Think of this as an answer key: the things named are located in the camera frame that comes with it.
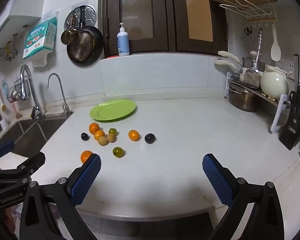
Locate large orange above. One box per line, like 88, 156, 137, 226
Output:
80, 150, 93, 163

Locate dark plum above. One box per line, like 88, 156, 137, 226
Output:
81, 133, 90, 141
144, 133, 156, 144

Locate tan longan fruit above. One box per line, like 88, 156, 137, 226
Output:
107, 133, 116, 142
97, 137, 108, 146

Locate green tomato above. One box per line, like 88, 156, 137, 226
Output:
113, 147, 125, 158
108, 128, 117, 136

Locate small orange mandarin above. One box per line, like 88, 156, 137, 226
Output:
94, 129, 105, 140

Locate orange mandarin top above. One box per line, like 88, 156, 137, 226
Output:
89, 122, 100, 135

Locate tall chrome kitchen faucet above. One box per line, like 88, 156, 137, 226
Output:
20, 64, 45, 120

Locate stainless steel sink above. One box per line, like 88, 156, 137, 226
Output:
0, 118, 66, 158

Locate slim gooseneck faucet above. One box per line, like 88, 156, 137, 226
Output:
46, 73, 73, 118

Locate green plate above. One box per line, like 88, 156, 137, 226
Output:
89, 99, 136, 121

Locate black knife block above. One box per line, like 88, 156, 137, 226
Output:
279, 91, 300, 150

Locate white dish rack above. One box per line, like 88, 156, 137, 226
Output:
224, 72, 290, 133

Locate stainless steel pot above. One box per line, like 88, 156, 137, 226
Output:
229, 83, 259, 112

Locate green white paper box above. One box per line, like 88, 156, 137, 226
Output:
23, 17, 57, 59

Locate perforated metal strainer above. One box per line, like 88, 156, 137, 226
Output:
68, 32, 95, 61

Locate black frying pan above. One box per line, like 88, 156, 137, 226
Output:
67, 5, 103, 67

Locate white ceramic teapot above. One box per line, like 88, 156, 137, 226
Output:
260, 64, 292, 101

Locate metal skimmer ladle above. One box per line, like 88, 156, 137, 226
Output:
243, 27, 263, 89

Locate white blue pump bottle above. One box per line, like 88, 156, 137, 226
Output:
117, 22, 130, 56

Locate round metal steamer rack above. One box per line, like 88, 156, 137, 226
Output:
64, 4, 97, 30

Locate white rice paddle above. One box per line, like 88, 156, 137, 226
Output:
270, 23, 281, 62

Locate black scissors on hook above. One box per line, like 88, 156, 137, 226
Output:
244, 25, 253, 42

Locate black wire sink basket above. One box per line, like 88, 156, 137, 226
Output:
7, 76, 31, 103

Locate cream pan handle lower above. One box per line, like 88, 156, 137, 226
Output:
215, 60, 237, 72

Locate cream pan handle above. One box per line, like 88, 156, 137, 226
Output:
215, 60, 237, 72
218, 50, 241, 64

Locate cream pan handle upper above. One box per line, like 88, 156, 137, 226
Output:
218, 50, 241, 64

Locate white wire hanging rack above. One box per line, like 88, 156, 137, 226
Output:
218, 0, 277, 21

